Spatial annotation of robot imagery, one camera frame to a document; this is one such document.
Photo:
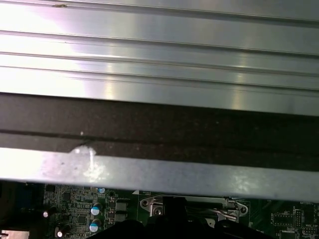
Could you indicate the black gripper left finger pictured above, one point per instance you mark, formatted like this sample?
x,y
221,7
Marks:
x,y
154,231

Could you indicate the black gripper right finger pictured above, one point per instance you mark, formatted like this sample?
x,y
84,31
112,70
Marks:
x,y
199,231

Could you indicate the CPU socket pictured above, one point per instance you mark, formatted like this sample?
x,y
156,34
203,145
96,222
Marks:
x,y
152,206

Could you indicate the green motherboard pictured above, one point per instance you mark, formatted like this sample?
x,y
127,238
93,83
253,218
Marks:
x,y
74,199

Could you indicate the black and silver PC case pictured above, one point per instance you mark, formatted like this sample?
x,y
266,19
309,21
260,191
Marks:
x,y
159,124

